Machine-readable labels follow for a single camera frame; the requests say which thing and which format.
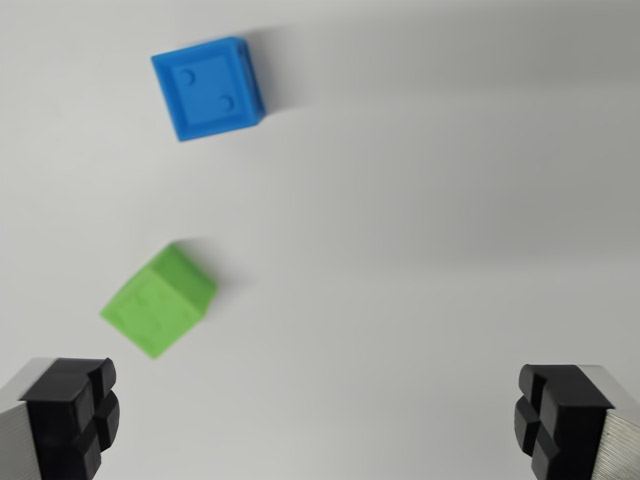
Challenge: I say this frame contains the black silver gripper right finger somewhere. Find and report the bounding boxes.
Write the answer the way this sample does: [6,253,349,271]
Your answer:
[513,363,640,480]

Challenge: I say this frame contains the blue cube with raised dots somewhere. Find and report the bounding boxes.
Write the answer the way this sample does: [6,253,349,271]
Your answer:
[150,35,267,144]

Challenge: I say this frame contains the black silver gripper left finger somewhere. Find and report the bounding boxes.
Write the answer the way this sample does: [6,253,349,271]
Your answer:
[0,356,121,480]

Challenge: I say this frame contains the green cube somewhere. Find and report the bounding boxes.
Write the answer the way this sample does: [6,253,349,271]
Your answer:
[99,243,219,360]

